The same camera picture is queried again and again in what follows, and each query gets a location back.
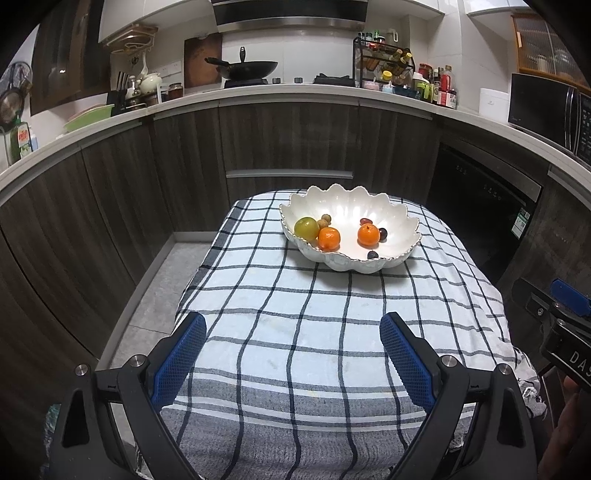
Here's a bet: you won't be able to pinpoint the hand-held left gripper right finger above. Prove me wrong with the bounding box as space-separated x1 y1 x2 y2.
379 311 539 480

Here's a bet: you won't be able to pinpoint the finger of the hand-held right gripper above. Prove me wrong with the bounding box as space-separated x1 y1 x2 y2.
512 277 561 319
549 278 591 319

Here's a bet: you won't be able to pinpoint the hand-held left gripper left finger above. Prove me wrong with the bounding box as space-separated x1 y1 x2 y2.
48 311 208 480

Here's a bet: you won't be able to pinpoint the white scalloped bowl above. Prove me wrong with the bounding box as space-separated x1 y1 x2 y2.
279 184 422 273

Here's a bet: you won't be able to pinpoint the person's right hand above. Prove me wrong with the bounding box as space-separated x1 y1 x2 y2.
538 369 591 480

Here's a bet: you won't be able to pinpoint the black dishwasher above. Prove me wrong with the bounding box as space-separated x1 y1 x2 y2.
425 143 543 278

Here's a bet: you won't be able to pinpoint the checked tablecloth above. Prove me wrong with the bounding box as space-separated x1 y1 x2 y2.
159 189 546 480

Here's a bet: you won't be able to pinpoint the black microwave oven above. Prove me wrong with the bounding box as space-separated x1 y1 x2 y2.
508 73 591 167

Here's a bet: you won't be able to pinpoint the dark wood kitchen cabinets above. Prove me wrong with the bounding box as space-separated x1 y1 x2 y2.
0 99 441 416

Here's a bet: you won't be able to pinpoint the wooden glass door cabinet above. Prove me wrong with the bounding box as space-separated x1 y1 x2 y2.
510 13 578 77

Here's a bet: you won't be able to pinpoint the green dish soap bottle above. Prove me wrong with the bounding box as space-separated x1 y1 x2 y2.
7 121 38 167

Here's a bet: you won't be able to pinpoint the black knife block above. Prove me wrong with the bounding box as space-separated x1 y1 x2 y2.
107 71 130 116

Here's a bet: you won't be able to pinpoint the white kitchen countertop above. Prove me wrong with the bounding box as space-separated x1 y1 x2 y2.
0 83 591 195

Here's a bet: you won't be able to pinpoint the black spice rack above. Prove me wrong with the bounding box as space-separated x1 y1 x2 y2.
353 34 414 88

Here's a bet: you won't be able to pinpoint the wooden cutting board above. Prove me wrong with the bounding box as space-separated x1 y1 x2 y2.
184 34 223 88

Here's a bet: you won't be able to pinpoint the black wok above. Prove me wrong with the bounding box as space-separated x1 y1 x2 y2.
204 46 279 80

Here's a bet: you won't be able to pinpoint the hanging metal strainer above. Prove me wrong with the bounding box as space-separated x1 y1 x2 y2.
0 60 34 134

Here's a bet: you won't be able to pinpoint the dark wood upper cabinet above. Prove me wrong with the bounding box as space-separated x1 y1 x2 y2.
30 0 112 116

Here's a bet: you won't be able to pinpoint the white upper cabinet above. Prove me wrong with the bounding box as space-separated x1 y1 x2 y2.
99 0 218 44

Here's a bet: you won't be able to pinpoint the range hood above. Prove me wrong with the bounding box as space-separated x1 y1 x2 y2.
212 0 370 33

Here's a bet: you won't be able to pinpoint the silver drawer handle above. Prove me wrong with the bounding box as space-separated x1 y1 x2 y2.
225 170 354 180

